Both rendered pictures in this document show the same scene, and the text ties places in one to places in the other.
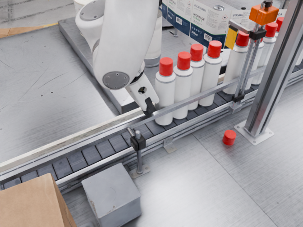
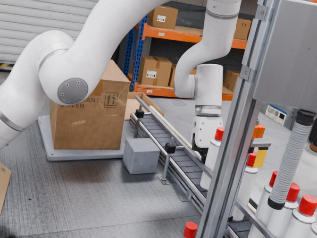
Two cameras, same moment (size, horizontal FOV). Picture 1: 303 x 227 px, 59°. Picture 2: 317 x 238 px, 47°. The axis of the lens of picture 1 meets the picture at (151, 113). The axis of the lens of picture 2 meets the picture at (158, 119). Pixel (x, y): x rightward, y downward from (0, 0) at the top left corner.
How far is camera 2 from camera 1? 1.15 m
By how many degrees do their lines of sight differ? 78
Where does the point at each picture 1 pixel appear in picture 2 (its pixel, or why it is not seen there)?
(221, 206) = (122, 206)
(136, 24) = (182, 59)
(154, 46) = (297, 179)
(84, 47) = not seen: hidden behind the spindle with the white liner
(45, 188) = (122, 80)
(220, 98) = (241, 229)
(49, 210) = (113, 79)
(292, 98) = not seen: outside the picture
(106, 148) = (179, 158)
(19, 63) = (282, 151)
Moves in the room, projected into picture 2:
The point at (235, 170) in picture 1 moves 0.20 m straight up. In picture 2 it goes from (153, 225) to (166, 163)
